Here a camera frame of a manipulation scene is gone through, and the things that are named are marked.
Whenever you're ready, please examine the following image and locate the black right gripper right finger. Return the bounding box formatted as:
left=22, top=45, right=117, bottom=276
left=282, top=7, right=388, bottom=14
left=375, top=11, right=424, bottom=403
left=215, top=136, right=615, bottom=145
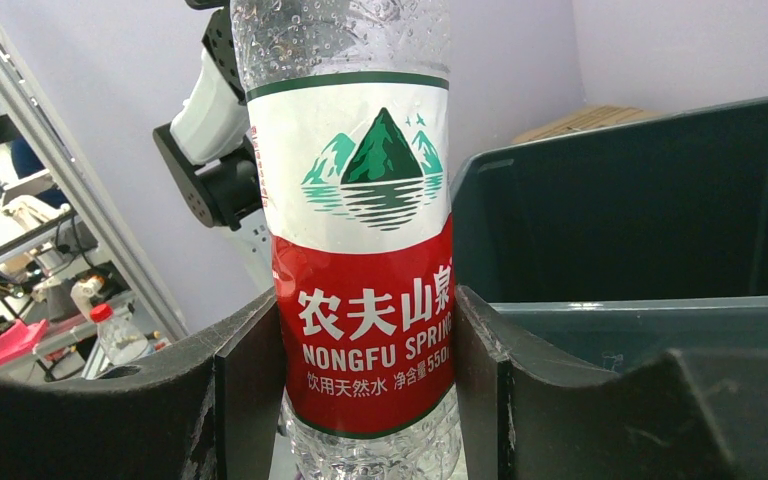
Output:
left=454, top=286, right=734, bottom=479

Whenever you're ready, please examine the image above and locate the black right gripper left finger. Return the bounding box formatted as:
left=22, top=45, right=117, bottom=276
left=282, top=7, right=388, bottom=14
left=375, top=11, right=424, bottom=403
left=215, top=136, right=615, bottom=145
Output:
left=0, top=291, right=286, bottom=479

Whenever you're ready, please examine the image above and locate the background bottle red cap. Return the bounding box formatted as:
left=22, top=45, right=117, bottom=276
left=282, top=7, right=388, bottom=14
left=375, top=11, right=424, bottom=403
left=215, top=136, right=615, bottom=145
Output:
left=90, top=303, right=150, bottom=366

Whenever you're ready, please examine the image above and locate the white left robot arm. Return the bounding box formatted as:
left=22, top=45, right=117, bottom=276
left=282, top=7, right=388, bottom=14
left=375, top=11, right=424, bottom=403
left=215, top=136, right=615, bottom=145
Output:
left=152, top=1, right=262, bottom=231

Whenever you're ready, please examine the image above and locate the tan plastic toolbox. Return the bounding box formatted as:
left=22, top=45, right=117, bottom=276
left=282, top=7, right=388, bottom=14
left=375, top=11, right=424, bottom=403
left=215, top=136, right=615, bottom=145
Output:
left=511, top=105, right=662, bottom=145

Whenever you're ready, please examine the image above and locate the dark green plastic bin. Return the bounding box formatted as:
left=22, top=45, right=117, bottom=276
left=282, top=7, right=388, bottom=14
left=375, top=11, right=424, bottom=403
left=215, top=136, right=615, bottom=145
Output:
left=453, top=97, right=768, bottom=479

